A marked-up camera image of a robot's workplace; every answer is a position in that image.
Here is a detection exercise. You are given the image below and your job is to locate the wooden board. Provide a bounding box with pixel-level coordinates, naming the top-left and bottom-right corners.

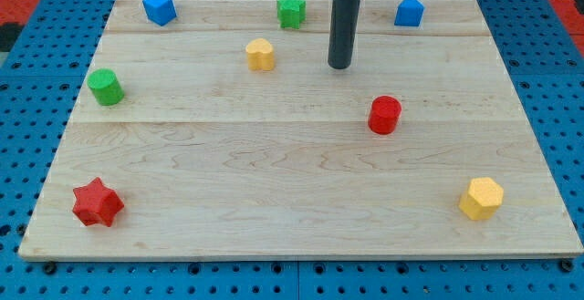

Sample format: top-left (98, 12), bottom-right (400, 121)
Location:
top-left (19, 0), bottom-right (583, 262)

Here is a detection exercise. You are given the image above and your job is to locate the yellow heart block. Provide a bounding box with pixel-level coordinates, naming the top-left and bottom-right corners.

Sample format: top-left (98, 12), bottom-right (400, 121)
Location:
top-left (245, 38), bottom-right (276, 71)

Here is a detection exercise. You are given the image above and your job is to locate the red cylinder block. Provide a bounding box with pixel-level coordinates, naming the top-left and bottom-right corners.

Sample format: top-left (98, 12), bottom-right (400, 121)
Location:
top-left (368, 96), bottom-right (402, 135)

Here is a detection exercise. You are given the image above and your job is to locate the green star block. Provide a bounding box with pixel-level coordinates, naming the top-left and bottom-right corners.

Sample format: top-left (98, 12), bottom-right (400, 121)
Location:
top-left (276, 0), bottom-right (306, 29)

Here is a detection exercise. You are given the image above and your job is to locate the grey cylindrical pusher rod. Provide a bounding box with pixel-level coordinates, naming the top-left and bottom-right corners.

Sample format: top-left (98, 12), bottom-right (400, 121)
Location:
top-left (328, 0), bottom-right (360, 69)

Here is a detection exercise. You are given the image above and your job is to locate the blue pentagon block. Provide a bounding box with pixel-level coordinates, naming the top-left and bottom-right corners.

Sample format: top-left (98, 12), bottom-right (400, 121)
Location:
top-left (394, 0), bottom-right (425, 27)

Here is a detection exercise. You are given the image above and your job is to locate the blue cube block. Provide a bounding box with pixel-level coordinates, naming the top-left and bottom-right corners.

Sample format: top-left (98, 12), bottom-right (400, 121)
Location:
top-left (142, 0), bottom-right (177, 26)

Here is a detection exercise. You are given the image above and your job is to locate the green cylinder block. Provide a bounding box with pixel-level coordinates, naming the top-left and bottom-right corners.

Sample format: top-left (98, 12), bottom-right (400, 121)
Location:
top-left (87, 68), bottom-right (125, 106)

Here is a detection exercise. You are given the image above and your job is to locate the yellow hexagon block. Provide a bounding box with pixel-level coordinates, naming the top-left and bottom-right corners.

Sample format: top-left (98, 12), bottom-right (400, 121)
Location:
top-left (458, 177), bottom-right (505, 221)

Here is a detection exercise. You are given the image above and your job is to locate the red star block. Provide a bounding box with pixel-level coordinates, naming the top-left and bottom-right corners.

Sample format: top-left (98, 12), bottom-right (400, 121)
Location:
top-left (72, 177), bottom-right (124, 227)

